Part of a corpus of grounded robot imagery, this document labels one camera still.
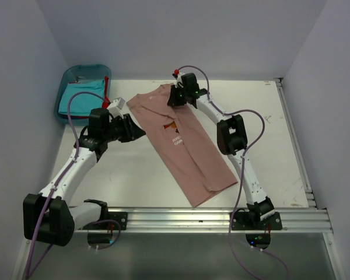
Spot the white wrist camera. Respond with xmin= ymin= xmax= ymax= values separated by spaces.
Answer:
xmin=107 ymin=97 xmax=125 ymax=118
xmin=172 ymin=69 xmax=184 ymax=87

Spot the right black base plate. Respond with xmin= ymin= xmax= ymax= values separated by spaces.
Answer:
xmin=230 ymin=208 xmax=283 ymax=231

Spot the turquoise folded t shirt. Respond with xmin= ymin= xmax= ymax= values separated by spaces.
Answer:
xmin=58 ymin=79 xmax=106 ymax=116

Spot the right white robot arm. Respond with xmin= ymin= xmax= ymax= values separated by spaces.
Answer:
xmin=167 ymin=69 xmax=275 ymax=229

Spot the aluminium rail frame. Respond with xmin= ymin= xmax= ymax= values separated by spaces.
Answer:
xmin=108 ymin=208 xmax=333 ymax=233

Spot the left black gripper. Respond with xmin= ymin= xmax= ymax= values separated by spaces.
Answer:
xmin=103 ymin=113 xmax=145 ymax=143

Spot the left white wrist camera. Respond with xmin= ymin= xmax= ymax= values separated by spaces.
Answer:
xmin=107 ymin=97 xmax=125 ymax=118

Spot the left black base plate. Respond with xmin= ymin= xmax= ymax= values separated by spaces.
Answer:
xmin=81 ymin=211 xmax=128 ymax=231

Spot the teal plastic bin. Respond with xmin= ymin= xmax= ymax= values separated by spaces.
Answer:
xmin=54 ymin=64 xmax=111 ymax=126

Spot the pink t shirt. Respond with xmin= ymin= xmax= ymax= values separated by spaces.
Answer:
xmin=127 ymin=84 xmax=237 ymax=207

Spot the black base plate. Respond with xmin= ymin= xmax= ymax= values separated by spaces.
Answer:
xmin=230 ymin=208 xmax=283 ymax=231
xmin=81 ymin=211 xmax=128 ymax=231

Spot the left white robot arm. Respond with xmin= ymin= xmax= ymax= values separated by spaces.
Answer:
xmin=23 ymin=108 xmax=146 ymax=247

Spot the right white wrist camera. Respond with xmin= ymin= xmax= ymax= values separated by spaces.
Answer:
xmin=172 ymin=69 xmax=184 ymax=87

